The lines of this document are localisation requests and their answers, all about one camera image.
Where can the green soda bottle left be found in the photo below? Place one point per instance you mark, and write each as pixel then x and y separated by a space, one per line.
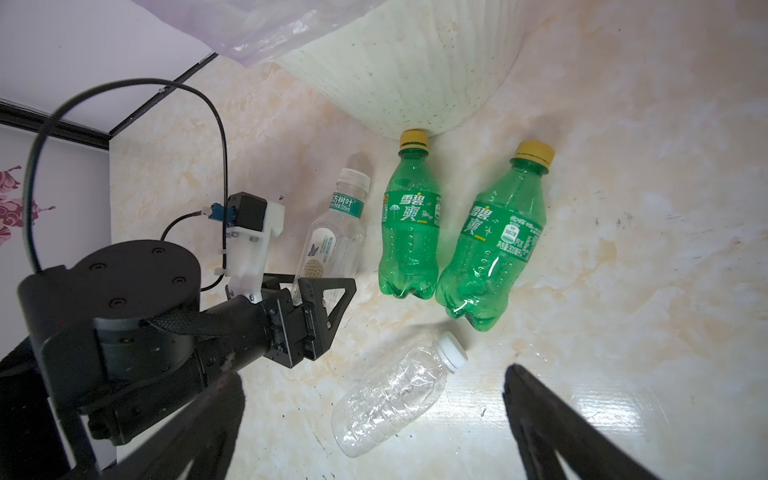
pixel 410 223

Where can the clear bottle white cap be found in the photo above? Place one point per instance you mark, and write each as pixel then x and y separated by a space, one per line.
pixel 396 394

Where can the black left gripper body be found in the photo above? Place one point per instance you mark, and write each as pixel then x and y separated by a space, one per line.
pixel 165 362

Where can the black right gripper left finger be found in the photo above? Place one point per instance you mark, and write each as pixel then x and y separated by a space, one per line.
pixel 198 443

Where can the green soda bottle right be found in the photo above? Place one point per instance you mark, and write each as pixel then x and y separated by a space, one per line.
pixel 497 240

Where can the green soda bottle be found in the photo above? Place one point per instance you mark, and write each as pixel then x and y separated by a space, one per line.
pixel 410 223
pixel 497 240

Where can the pink plastic bin liner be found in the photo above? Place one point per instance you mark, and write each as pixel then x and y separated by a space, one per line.
pixel 251 32

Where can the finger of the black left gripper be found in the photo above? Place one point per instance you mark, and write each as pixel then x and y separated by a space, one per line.
pixel 321 324
pixel 273 282

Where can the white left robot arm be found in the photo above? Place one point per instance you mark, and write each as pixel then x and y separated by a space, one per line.
pixel 50 379

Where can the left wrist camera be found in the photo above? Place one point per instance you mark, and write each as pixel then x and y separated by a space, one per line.
pixel 251 222

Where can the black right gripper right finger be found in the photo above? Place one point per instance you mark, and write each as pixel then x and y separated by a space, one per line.
pixel 547 431

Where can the white ribbed waste bin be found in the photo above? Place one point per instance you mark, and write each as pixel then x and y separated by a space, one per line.
pixel 406 65

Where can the clear bottle green label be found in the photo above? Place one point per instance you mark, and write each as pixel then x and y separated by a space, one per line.
pixel 336 238

